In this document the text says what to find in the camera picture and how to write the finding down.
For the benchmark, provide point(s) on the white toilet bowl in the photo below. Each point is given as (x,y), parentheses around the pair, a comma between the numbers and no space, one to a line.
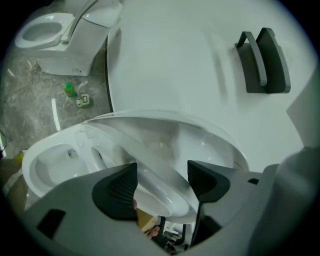
(50,150)

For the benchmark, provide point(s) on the person's left hand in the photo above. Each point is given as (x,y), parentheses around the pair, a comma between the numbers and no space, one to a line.
(153,231)

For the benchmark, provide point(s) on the pale green brush holder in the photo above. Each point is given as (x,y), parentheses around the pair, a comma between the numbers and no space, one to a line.
(83,100)

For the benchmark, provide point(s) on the green bottle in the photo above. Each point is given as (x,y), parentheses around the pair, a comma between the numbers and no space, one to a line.
(70,90)

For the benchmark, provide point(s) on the person's left shoe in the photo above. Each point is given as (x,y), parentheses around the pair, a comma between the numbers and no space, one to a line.
(18,157)

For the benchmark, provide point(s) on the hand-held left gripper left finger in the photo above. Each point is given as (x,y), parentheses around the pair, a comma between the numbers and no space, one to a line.
(75,207)

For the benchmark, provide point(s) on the person's beige trousers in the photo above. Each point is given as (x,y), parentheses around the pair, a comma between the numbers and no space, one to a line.
(12,180)

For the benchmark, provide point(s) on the dark grey wall holder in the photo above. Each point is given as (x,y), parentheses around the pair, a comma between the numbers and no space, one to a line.
(272,62)

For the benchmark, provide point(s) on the white plastic curved part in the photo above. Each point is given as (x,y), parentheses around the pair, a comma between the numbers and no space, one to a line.
(155,172)

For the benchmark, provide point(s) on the white toilet with tank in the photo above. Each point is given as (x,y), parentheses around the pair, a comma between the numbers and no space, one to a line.
(75,50)

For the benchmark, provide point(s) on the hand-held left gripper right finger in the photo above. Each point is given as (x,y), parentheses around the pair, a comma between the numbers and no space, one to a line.
(225,195)

